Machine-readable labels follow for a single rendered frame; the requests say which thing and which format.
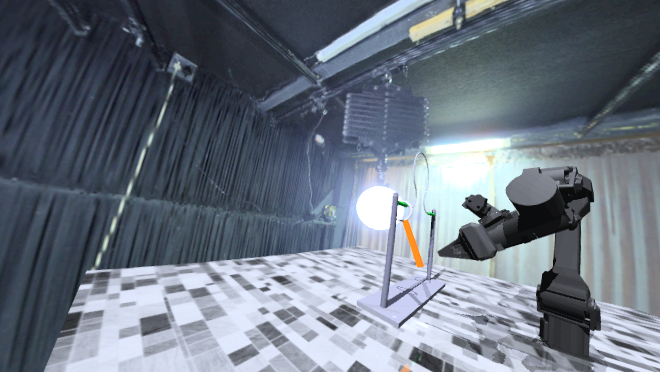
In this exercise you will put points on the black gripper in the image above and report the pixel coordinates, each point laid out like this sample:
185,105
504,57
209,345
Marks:
481,242

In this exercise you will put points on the orange handle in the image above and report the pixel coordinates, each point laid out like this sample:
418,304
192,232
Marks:
411,239

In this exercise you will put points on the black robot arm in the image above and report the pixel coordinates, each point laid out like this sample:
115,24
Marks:
553,201

